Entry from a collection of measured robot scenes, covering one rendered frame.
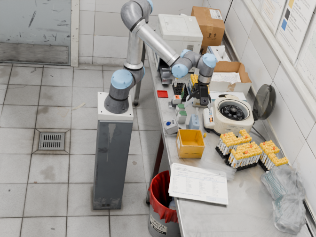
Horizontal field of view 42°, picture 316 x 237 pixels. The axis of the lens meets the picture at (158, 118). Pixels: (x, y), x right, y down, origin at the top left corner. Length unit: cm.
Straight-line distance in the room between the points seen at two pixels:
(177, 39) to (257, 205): 122
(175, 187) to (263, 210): 46
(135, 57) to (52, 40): 194
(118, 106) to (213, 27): 116
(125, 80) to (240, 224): 98
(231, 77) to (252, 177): 84
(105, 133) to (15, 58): 208
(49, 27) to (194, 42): 177
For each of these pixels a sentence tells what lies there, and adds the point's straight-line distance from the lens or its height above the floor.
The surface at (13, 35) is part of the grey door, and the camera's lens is 424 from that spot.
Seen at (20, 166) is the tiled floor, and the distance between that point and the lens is 337.
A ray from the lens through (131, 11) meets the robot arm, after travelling 215.
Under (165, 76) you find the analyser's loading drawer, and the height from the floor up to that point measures 92.
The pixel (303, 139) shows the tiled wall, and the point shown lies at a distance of 230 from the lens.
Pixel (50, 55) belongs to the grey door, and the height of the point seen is 13.
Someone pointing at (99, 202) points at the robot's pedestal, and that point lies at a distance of 301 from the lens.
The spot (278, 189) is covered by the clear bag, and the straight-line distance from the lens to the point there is 223.
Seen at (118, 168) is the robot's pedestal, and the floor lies 45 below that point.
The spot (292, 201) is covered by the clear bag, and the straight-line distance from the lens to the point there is 215.
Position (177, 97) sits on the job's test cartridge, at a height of 95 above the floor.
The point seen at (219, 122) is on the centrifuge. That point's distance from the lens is 243.
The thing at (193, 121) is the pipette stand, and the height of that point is 97.
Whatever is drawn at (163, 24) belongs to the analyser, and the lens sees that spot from 284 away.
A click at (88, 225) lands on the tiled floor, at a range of 301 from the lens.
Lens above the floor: 251
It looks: 41 degrees down
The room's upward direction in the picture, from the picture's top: 11 degrees clockwise
